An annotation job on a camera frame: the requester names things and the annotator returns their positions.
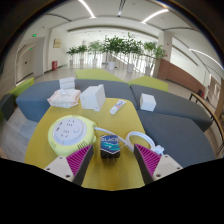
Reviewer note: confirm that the flat white stacked box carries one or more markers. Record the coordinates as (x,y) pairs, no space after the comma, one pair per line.
(67,83)

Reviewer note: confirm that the green exit sign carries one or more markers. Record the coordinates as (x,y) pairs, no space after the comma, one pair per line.
(34,35)

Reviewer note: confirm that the round yellow-green power strip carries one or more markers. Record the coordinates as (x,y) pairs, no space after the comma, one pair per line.
(70,133)

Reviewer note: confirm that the small white cube box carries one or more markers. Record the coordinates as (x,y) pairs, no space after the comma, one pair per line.
(147,102)

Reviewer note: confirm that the framed wall picture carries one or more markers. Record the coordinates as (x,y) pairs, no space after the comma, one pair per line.
(57,43)

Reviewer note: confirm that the grey sofa module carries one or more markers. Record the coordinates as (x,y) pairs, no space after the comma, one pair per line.
(180,140)
(176,106)

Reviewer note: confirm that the pink wet wipes pack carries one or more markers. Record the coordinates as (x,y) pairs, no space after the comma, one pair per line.
(64,98)

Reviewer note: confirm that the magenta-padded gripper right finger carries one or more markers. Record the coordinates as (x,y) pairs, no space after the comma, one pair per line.
(156,165)

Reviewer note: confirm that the green ottoman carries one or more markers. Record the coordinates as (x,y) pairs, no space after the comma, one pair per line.
(96,75)
(150,83)

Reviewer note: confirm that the red bin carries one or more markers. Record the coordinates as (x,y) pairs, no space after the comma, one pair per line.
(54,65)

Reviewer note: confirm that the long grey sofa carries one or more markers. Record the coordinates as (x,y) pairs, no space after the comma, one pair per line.
(33,101)

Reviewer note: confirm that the white tube with red print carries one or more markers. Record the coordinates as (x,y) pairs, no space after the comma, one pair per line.
(118,106)

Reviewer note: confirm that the wooden bench with black frame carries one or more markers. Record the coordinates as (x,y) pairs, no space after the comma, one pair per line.
(210,111)

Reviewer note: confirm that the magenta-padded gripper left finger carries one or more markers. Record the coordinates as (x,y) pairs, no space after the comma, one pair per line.
(70,165)

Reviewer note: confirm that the dark usb charger block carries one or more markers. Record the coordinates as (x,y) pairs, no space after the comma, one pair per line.
(110,146)

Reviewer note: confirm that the ceiling light strips group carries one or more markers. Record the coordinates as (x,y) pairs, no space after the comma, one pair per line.
(154,15)

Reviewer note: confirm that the large white box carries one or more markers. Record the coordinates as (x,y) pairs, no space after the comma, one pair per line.
(91,97)

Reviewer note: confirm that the green and grey sofa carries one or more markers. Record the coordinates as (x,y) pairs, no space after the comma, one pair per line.
(20,89)

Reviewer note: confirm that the potted plants group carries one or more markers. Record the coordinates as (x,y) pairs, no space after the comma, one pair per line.
(115,48)

